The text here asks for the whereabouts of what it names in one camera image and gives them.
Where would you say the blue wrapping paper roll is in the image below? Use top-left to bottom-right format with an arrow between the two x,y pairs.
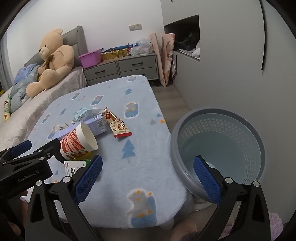
102,43 -> 139,52

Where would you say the white green medicine box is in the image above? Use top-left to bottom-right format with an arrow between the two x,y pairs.
64,160 -> 93,178

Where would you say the large beige teddy bear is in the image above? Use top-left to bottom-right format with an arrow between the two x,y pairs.
26,28 -> 75,97

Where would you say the bed with beige sheet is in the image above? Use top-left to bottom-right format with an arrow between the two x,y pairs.
0,66 -> 87,151

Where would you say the dark clothes pile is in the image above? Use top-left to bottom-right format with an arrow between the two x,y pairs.
176,32 -> 200,50

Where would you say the gold gift box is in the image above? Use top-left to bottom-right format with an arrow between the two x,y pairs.
101,49 -> 129,62

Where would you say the beige red snack packet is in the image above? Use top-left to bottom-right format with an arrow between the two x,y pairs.
102,107 -> 119,124

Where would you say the plain pink board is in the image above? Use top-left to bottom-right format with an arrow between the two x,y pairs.
149,32 -> 167,87

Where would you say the white paper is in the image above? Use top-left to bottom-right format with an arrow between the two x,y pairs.
47,123 -> 70,139

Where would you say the white built-in wardrobe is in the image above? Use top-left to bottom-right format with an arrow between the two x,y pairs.
161,0 -> 296,163

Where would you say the small green white plush doll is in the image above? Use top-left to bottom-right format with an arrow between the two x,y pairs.
3,94 -> 12,122

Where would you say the white red snack packet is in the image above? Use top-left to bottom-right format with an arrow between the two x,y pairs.
109,122 -> 132,138

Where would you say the purple toothpaste box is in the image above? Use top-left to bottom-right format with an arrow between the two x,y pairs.
50,113 -> 108,139

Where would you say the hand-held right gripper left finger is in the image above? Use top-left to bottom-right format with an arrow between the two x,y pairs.
25,155 -> 103,241

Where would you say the grey perforated plastic wastebasket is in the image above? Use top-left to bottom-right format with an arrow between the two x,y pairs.
170,106 -> 267,204

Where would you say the white soft cloth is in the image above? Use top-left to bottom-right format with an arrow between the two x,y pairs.
191,40 -> 200,57

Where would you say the red striped paper cup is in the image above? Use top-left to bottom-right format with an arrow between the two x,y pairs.
60,122 -> 99,161

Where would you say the grey padded bed headboard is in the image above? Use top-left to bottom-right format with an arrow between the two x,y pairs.
23,25 -> 89,69

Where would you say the pink printed folded mat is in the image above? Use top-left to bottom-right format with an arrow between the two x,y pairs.
159,33 -> 176,87

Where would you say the purple plastic bin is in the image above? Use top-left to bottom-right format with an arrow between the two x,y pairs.
78,48 -> 102,69

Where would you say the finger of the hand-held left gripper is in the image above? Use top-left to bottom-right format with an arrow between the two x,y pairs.
5,138 -> 62,166
0,140 -> 32,163

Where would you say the pink fluffy cloth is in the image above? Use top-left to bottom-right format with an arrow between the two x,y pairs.
268,212 -> 284,241

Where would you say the black wardrobe handle strip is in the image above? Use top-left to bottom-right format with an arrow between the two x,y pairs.
259,0 -> 266,70

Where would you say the grey four-drawer cabinet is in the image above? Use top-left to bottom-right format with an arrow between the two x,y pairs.
83,53 -> 160,87

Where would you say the blue printed quilt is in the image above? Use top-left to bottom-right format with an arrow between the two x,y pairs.
9,64 -> 41,112

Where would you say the clear plastic bag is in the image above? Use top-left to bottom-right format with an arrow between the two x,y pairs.
129,38 -> 154,56

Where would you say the light blue tissue packet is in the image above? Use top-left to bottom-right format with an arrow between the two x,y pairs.
73,108 -> 102,123

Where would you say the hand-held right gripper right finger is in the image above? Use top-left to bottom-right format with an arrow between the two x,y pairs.
193,155 -> 271,241

